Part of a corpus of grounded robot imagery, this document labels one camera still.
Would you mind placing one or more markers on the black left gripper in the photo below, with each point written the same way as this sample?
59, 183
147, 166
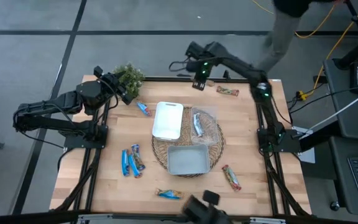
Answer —
113, 81

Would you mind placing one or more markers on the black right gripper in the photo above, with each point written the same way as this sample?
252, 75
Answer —
204, 71

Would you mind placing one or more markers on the blue granola bar red end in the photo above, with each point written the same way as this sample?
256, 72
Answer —
144, 109

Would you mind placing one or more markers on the red green granola bar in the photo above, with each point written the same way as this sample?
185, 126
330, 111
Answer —
227, 91

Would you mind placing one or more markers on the silver granola bar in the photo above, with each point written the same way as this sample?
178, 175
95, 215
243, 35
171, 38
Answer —
198, 124

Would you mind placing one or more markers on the blue multicolour granola bar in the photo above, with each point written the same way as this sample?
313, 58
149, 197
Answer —
138, 157

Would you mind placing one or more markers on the blue orange granola bar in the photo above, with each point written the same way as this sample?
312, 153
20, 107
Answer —
169, 194

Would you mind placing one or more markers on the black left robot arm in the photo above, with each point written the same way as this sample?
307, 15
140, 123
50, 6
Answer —
51, 107

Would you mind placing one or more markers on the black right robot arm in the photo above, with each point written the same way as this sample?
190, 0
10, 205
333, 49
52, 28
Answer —
261, 90

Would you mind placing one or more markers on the small brown snack piece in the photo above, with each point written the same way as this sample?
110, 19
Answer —
210, 83

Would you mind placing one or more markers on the green potted plant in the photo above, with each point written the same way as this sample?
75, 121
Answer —
130, 79

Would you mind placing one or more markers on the clear plastic bin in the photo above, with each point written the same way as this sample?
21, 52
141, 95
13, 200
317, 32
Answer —
204, 124

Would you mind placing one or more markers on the white plastic bin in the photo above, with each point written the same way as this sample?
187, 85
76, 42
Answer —
167, 120

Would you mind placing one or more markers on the round woven mat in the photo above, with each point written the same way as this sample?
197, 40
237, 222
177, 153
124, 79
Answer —
217, 149

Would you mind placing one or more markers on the grey plastic bin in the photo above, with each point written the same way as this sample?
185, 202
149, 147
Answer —
188, 159

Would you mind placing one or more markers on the person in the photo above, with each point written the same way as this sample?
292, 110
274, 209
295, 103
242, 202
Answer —
283, 34

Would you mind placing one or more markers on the black side desk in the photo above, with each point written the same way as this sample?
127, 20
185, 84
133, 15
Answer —
343, 102

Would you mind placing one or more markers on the white bar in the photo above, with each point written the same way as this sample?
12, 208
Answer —
343, 109

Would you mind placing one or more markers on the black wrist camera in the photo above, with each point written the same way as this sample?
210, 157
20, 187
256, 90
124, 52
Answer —
98, 71

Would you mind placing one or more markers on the black aluminium rig frame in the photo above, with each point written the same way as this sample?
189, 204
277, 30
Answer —
87, 183

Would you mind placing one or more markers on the silver frame bracket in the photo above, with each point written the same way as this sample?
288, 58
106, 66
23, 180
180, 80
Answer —
267, 220

